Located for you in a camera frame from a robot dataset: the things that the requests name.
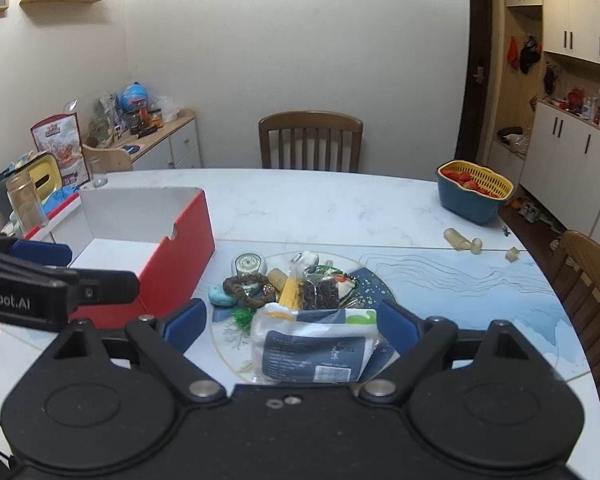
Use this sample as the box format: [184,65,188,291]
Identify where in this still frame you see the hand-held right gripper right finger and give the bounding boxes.
[357,300,533,403]

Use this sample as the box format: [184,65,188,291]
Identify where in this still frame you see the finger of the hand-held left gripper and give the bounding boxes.
[67,270,141,311]
[9,239,72,267]

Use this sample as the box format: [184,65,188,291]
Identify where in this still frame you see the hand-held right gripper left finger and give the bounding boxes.
[52,299,231,403]

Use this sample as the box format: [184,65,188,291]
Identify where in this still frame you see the clear brownie packet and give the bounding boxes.
[300,277,341,311]

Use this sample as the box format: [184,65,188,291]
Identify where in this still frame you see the red cardboard box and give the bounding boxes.
[24,187,216,333]

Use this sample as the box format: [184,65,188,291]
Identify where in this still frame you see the white navy snack packet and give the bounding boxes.
[250,305,381,385]

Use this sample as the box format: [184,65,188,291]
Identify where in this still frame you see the yellow small box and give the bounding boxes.
[278,260,306,309]

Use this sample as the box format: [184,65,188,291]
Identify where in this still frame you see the teal oval soap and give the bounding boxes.
[208,286,238,307]

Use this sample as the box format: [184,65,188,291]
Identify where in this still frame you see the clear jar brown contents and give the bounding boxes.
[5,170,48,231]

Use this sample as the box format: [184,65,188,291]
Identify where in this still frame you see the blue plastic bag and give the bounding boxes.
[42,186,81,211]

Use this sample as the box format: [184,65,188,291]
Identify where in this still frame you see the grey yellow tissue box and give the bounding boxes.
[0,152,63,218]

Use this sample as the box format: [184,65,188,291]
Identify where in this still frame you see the glass turntable blue print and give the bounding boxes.
[195,237,588,386]

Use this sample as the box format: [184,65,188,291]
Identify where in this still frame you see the clear drinking glass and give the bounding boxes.
[86,156,108,188]

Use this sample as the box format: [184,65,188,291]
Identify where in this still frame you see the red printed snack bag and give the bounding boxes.
[30,112,92,188]

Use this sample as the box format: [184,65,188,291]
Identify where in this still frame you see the light wooden child chair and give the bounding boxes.
[81,143,133,173]

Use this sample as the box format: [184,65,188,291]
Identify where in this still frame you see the blue basin yellow colander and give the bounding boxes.
[436,160,515,226]

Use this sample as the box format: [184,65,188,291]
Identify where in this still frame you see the white sideboard wooden top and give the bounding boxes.
[125,108,202,171]

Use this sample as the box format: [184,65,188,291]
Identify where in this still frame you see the pile of red strawberries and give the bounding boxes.
[442,169,496,196]

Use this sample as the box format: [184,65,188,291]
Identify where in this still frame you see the clear plastic bags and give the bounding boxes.
[152,95,183,123]

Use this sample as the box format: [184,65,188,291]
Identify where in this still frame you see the brown wooden chair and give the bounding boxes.
[550,230,600,411]
[258,111,364,173]

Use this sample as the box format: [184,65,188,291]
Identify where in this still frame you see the white lower cabinets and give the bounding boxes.
[520,100,600,233]

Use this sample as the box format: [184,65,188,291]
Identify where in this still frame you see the white cabinets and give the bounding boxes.
[504,0,600,68]
[520,100,600,233]

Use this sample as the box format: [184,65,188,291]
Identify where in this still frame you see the black red hanging bag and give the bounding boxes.
[520,35,543,75]

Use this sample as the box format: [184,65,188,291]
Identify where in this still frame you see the dark brown door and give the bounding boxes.
[462,0,506,168]

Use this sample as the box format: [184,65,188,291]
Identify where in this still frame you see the white upper cabinets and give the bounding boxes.
[504,0,600,68]

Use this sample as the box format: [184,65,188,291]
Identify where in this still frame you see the brown bead bracelet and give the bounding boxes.
[222,274,278,308]

